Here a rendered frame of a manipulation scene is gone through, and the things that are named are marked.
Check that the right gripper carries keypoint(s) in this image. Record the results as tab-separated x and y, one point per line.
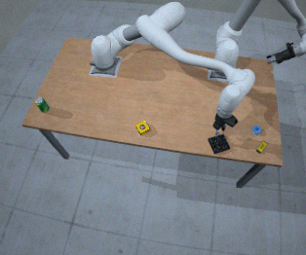
221	119

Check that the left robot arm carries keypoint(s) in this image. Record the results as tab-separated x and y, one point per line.
228	51

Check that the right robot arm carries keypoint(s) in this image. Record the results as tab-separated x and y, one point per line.
154	30

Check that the green and yellow drink can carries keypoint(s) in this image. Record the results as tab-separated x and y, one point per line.
42	104

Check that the black knob panel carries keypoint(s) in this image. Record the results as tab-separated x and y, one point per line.
219	145

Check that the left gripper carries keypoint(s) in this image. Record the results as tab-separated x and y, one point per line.
287	54

